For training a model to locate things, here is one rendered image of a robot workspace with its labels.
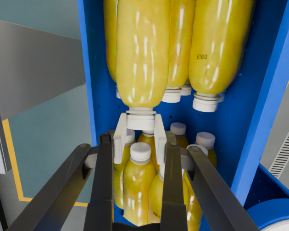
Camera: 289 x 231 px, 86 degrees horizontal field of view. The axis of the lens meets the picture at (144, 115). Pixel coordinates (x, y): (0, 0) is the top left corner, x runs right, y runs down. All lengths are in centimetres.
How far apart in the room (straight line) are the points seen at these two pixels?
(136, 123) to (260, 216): 61
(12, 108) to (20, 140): 133
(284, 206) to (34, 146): 191
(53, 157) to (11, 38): 143
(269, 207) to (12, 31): 102
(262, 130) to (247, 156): 3
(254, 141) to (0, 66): 64
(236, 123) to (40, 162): 192
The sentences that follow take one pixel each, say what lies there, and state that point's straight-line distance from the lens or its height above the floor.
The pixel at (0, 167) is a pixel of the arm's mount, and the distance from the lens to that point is 58.
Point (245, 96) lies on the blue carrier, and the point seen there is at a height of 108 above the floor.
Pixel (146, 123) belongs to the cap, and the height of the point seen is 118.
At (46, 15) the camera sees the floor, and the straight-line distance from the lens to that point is 157.
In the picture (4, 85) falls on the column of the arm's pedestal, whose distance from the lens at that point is 66.
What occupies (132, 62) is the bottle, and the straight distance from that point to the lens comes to 18.
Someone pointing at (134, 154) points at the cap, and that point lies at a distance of 29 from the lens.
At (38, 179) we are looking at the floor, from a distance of 221.
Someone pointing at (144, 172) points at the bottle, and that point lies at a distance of 30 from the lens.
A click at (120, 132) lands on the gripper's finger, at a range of 16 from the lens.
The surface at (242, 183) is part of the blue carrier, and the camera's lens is 23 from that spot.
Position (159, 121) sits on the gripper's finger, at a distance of 18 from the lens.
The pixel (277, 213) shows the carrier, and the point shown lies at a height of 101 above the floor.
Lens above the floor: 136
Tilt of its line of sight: 69 degrees down
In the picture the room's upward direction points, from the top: 180 degrees clockwise
